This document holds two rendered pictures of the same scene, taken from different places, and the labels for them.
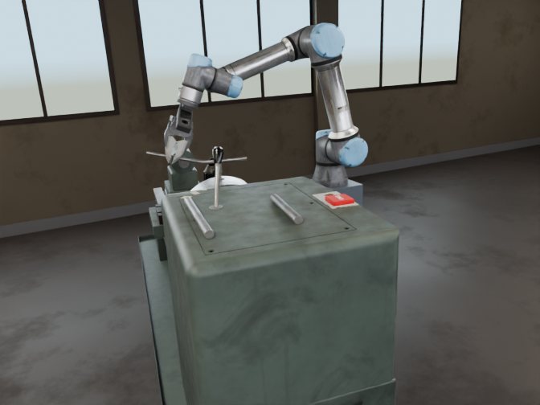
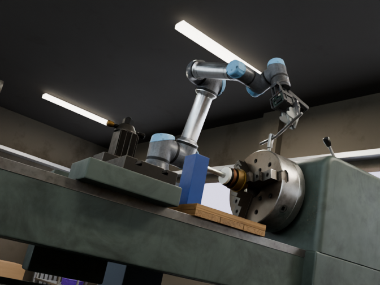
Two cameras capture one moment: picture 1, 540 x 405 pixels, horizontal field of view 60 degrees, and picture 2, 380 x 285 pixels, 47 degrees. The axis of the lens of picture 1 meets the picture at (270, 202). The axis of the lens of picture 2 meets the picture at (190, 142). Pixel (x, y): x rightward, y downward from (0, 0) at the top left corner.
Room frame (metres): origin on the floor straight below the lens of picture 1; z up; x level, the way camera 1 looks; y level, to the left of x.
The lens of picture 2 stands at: (2.27, 1.76, 0.66)
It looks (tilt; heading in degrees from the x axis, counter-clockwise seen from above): 18 degrees up; 257
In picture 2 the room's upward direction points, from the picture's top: 12 degrees clockwise
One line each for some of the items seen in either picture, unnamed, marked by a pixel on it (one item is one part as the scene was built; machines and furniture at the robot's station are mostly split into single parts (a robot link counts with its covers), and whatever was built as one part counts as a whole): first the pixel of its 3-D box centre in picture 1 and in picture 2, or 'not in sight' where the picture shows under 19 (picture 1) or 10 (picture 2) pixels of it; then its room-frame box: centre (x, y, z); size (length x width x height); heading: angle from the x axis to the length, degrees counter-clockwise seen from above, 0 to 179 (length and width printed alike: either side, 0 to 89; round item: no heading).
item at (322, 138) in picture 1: (330, 144); (162, 147); (1.93, -0.26, 1.27); 0.13 x 0.12 x 0.14; 22
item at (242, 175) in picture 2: not in sight; (235, 179); (1.69, 0.20, 1.08); 0.09 x 0.09 x 0.09; 17
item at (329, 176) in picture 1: (329, 171); (155, 169); (1.93, -0.26, 1.15); 0.15 x 0.15 x 0.10
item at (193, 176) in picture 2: not in sight; (191, 185); (1.88, 0.26, 1.00); 0.08 x 0.06 x 0.23; 107
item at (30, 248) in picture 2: not in sight; (71, 237); (2.24, 0.12, 0.73); 0.27 x 0.12 x 0.27; 17
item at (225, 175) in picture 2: not in sight; (213, 171); (1.80, 0.24, 1.08); 0.13 x 0.07 x 0.07; 17
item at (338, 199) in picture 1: (339, 201); not in sight; (1.19, -0.19, 1.26); 0.06 x 0.06 x 0.02; 17
